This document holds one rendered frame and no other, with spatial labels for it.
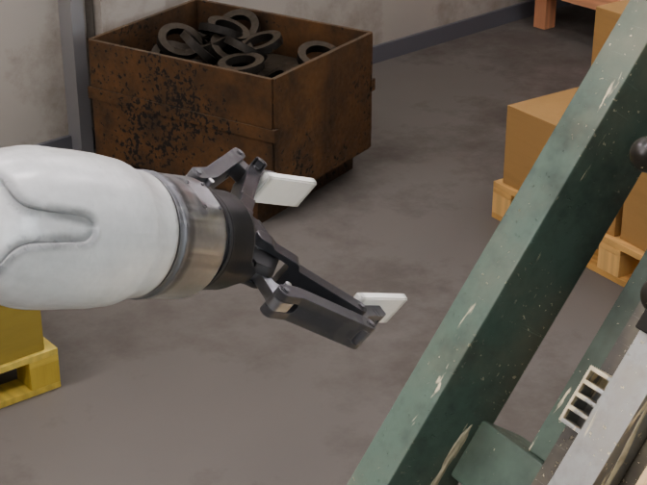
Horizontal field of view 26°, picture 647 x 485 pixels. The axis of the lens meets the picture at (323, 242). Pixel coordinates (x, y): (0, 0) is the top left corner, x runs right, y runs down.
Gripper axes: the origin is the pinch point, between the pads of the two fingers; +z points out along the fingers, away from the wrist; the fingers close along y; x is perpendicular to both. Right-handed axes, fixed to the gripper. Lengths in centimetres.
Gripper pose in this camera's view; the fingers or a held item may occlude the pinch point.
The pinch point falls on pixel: (342, 248)
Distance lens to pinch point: 118.3
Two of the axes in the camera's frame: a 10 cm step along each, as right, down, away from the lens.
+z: 5.7, 0.4, 8.2
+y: -5.5, -7.2, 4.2
